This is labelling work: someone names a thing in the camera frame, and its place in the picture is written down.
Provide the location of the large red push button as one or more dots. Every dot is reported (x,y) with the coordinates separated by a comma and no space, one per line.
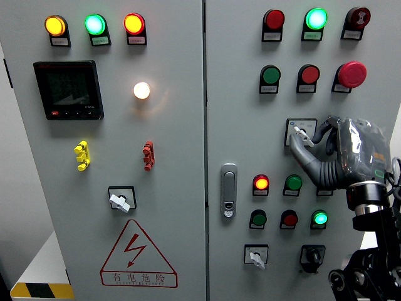
(309,74)
(274,19)

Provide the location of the red warning triangle sticker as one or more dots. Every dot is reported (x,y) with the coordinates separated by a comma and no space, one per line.
(134,247)

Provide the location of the small red push button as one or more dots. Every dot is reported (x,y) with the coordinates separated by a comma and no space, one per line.
(290,219)

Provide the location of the small green push button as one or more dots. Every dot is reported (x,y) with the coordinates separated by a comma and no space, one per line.
(259,219)

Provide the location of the small lit green button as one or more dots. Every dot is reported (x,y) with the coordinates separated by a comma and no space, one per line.
(319,218)

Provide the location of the yellow round indicator lamp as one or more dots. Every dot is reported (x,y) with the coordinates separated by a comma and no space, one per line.
(55,26)

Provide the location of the grey cabinet door with lock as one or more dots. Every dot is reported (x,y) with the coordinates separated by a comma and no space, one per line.
(244,125)

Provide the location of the black yellow striped tape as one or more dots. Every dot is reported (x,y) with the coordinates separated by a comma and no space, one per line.
(40,291)

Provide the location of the small lit red lamp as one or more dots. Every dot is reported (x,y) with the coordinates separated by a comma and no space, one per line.
(261,182)

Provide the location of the white glowing lamp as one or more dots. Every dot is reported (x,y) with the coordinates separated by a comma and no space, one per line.
(142,91)

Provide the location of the grey cabinet door with display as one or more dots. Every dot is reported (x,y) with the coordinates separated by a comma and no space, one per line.
(175,141)

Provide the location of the silver door lock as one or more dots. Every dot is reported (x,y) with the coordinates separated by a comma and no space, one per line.
(229,191)

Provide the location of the black square display meter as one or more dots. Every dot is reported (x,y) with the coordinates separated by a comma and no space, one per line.
(69,91)

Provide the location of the lit green round lamp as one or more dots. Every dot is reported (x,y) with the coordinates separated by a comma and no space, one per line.
(316,19)
(95,24)

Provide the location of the black door hinge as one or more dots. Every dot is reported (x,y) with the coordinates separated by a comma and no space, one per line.
(8,73)
(68,276)

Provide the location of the large red stop button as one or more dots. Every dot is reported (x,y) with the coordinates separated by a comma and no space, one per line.
(352,74)

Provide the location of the dark red buzzer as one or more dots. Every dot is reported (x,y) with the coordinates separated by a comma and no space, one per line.
(359,17)

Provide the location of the small white label plate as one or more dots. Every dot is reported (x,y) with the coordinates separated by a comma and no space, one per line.
(318,226)
(306,88)
(257,226)
(260,192)
(272,37)
(290,192)
(100,40)
(268,89)
(137,40)
(287,226)
(312,36)
(60,41)
(351,35)
(341,88)
(324,192)

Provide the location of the small green lamp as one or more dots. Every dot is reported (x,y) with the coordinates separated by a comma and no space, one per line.
(294,182)

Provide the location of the large green push button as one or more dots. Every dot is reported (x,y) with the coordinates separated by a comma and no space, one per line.
(271,75)

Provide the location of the lit red round lamp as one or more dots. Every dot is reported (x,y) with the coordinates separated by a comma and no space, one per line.
(134,24)

